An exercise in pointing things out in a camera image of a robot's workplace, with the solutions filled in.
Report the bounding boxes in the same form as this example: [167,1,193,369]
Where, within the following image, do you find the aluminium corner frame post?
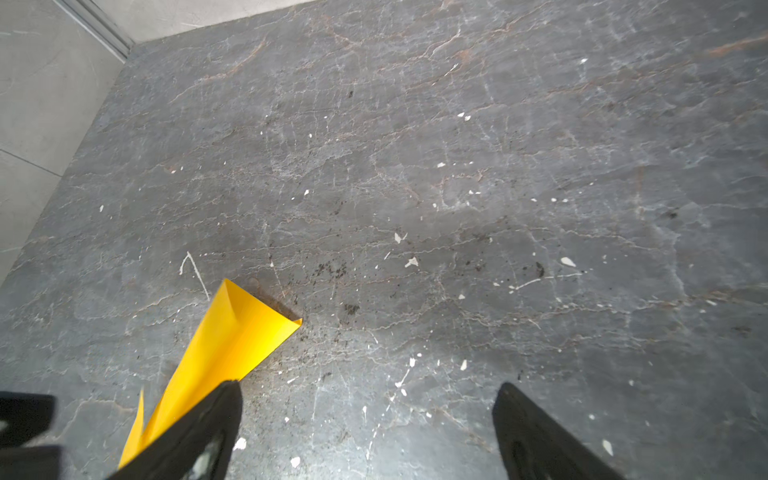
[54,0,135,63]

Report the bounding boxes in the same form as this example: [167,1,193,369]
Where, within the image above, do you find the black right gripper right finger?
[492,382,621,479]

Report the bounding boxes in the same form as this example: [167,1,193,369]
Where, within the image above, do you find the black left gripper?
[1,391,62,480]

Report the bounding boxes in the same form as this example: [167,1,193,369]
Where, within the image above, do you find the yellow square paper sheet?
[119,279,302,467]

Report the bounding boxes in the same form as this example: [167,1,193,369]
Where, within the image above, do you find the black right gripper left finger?
[111,381,243,480]

